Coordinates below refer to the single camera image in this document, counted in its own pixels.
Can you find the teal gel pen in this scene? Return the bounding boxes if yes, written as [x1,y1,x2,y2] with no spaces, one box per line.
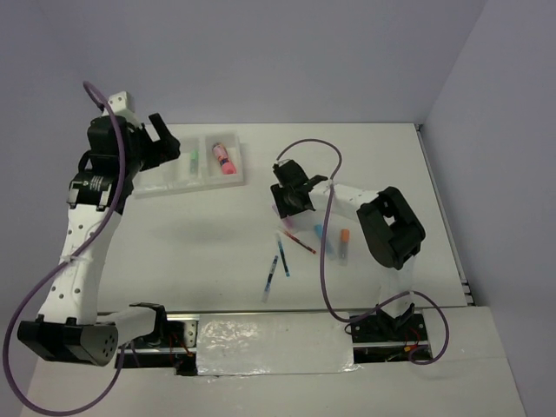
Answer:
[275,232,290,278]

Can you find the blue highlighter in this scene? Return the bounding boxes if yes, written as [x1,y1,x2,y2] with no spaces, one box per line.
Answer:
[314,223,336,260]

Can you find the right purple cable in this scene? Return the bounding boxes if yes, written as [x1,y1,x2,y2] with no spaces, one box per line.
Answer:
[275,138,448,365]

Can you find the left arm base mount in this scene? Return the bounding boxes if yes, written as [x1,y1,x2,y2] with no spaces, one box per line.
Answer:
[122,303,199,376]

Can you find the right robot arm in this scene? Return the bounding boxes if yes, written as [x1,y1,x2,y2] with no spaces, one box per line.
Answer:
[270,160,426,340]

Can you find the dark blue gel pen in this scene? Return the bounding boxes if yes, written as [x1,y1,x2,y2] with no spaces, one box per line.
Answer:
[261,255,279,303]

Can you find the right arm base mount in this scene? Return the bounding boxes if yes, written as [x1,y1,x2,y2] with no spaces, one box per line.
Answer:
[344,305,433,364]

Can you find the orange highlighter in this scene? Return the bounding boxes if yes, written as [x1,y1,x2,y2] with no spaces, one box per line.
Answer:
[339,228,350,266]

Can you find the green highlighter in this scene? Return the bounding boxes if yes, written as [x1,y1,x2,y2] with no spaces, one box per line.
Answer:
[189,149,199,175]

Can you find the pink glue stick tube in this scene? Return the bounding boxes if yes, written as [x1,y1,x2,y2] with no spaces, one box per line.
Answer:
[212,142,236,175]

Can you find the white three-compartment tray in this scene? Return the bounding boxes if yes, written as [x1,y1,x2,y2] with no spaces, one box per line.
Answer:
[133,131,244,198]

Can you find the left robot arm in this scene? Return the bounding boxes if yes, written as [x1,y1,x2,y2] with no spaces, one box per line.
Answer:
[17,113,180,367]

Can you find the silver foil cover plate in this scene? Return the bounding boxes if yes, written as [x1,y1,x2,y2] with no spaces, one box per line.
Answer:
[196,313,356,376]

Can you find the purple cable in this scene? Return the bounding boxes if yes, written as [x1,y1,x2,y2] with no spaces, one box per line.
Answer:
[275,138,448,365]
[2,81,144,413]

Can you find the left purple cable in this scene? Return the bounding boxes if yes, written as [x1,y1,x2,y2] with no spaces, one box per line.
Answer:
[2,81,144,413]

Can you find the red gel pen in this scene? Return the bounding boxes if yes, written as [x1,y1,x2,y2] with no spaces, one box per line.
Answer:
[280,228,316,255]

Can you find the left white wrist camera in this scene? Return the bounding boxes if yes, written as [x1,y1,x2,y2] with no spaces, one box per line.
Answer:
[107,91,142,128]

